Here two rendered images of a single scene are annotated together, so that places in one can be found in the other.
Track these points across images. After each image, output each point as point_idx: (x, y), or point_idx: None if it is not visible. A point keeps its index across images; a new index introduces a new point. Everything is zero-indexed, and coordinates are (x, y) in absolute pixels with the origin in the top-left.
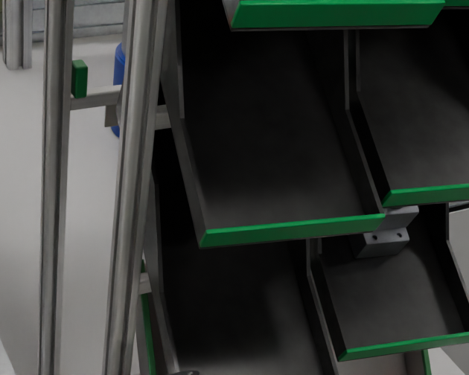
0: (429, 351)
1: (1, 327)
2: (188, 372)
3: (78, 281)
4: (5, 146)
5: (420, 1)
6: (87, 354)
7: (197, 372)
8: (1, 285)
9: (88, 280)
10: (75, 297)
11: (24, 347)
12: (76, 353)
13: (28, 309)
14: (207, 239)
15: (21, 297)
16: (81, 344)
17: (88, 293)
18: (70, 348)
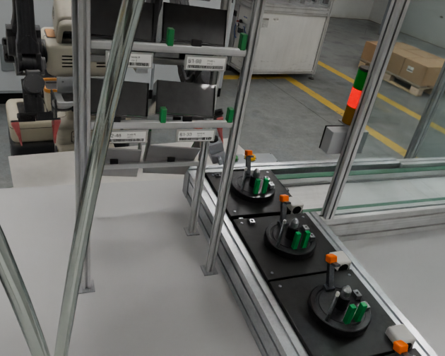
0: None
1: (232, 323)
2: (202, 76)
3: (188, 352)
4: None
5: None
6: (188, 303)
7: (201, 73)
8: (235, 354)
9: (181, 353)
10: (191, 340)
11: (220, 311)
12: (193, 304)
13: (218, 334)
14: None
15: (222, 342)
16: (191, 309)
17: (184, 342)
18: (196, 307)
